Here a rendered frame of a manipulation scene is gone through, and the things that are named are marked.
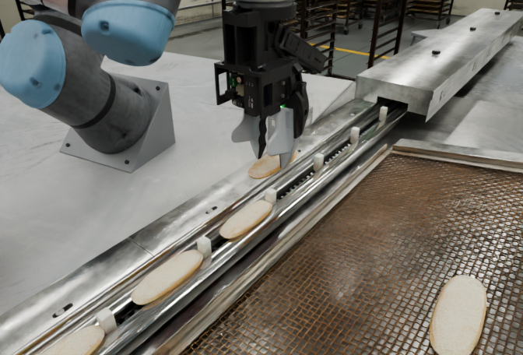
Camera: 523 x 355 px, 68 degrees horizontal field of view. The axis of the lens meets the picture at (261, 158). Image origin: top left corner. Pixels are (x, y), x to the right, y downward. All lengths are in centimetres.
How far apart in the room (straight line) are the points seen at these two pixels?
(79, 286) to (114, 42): 27
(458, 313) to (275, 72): 29
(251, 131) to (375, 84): 47
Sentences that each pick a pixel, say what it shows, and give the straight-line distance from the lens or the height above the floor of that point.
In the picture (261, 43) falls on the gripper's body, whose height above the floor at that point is 110.
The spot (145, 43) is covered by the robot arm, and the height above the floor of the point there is 112.
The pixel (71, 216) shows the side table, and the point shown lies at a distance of 69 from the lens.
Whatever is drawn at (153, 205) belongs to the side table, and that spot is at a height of 82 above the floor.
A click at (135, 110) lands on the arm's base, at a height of 93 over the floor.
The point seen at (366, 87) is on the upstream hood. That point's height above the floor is 89.
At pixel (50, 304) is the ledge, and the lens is 50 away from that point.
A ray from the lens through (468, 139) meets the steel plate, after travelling 95.
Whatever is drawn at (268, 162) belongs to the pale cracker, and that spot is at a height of 93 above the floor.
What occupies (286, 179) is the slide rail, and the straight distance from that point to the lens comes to 65.
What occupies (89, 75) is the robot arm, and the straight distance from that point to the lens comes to 69.
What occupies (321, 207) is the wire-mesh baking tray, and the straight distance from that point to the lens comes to 52.
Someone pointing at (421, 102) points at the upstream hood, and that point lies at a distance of 92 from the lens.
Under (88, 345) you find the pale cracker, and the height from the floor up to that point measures 86.
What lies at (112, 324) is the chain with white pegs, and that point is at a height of 86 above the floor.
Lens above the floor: 120
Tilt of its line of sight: 30 degrees down
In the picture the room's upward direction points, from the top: straight up
